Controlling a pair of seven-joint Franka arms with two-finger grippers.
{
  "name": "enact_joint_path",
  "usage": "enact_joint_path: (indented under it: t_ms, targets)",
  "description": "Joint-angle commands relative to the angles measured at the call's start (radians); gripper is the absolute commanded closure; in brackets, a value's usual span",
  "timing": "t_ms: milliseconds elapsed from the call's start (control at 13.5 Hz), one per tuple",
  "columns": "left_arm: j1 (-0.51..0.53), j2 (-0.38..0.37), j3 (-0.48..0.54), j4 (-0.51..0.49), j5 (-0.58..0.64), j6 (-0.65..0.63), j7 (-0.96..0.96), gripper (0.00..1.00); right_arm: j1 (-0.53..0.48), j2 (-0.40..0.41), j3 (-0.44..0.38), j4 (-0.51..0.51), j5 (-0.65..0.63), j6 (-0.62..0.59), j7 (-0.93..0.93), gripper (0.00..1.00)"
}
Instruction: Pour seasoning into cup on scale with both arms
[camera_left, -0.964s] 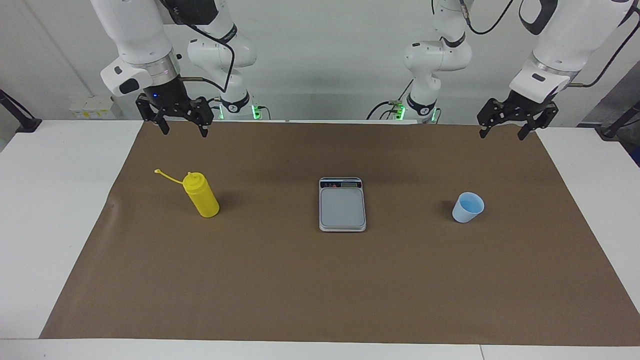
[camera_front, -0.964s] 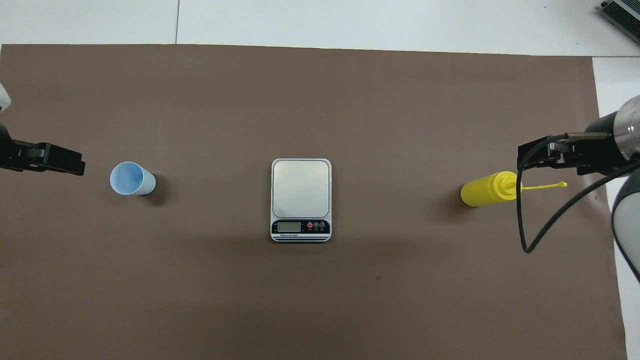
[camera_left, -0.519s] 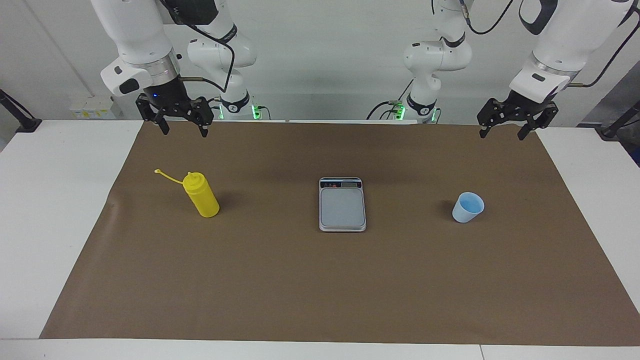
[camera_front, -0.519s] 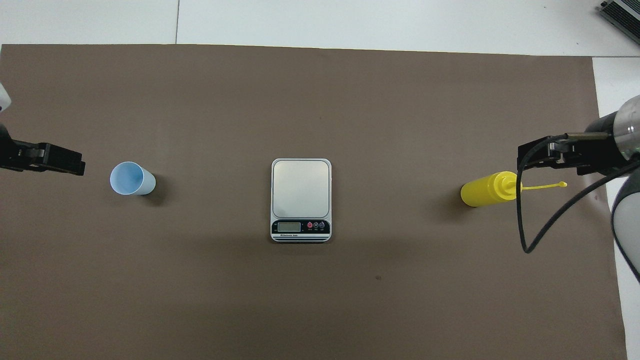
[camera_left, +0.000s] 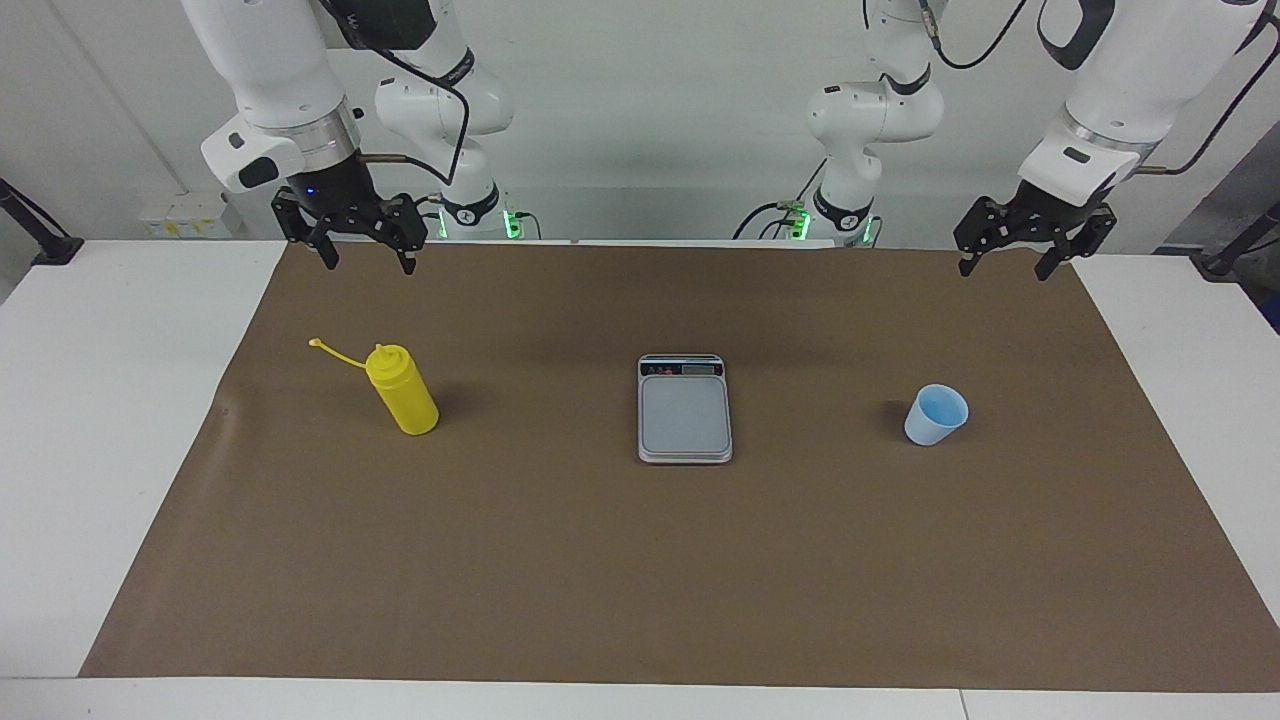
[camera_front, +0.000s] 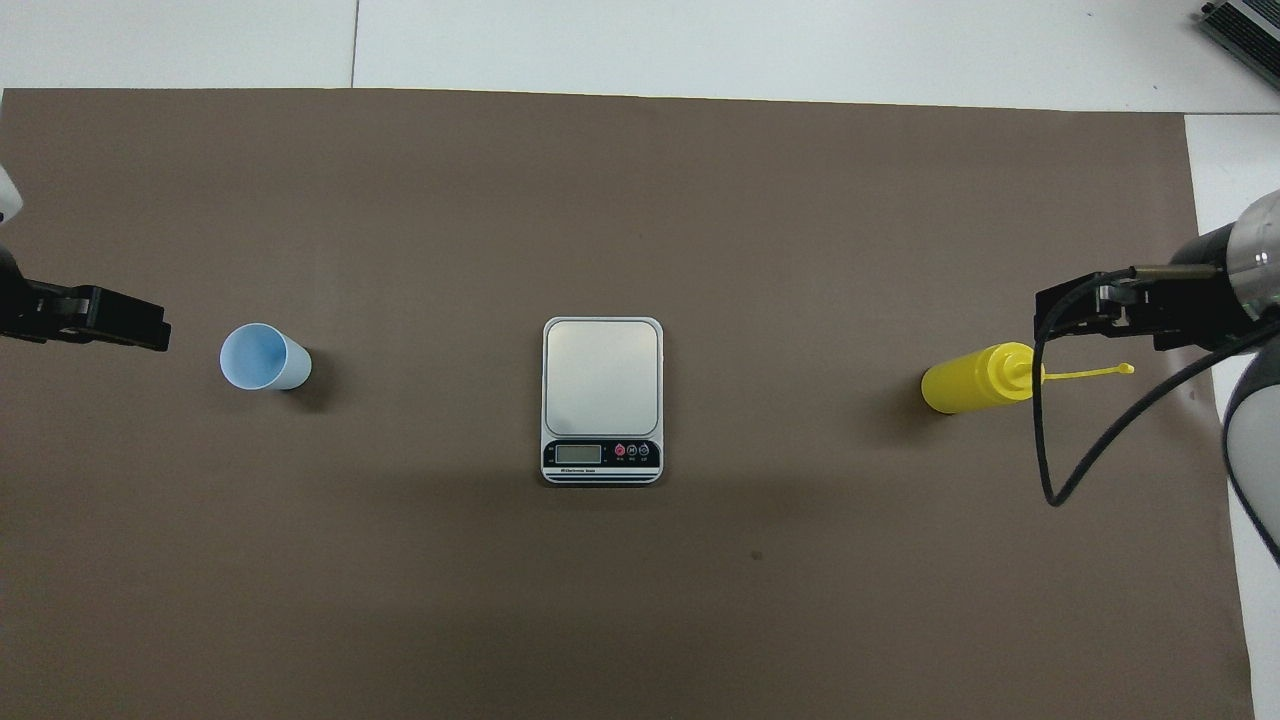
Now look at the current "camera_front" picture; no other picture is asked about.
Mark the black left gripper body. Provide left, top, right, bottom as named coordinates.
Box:
left=0, top=245, right=31, bottom=313

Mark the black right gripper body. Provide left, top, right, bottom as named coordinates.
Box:
left=1160, top=226, right=1246, bottom=323

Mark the yellow squeeze bottle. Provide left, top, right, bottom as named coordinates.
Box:
left=921, top=342, right=1136, bottom=415

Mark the light blue paper cup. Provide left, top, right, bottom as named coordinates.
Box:
left=220, top=322, right=313, bottom=392

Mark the silver digital kitchen scale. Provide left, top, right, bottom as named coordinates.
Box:
left=541, top=316, right=665, bottom=487

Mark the grey ribbed metal device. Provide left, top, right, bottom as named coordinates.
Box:
left=1200, top=0, right=1280, bottom=93

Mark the brown table mat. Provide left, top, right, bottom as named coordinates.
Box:
left=0, top=88, right=1257, bottom=720

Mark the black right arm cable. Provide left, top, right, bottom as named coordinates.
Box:
left=1030, top=262, right=1280, bottom=508

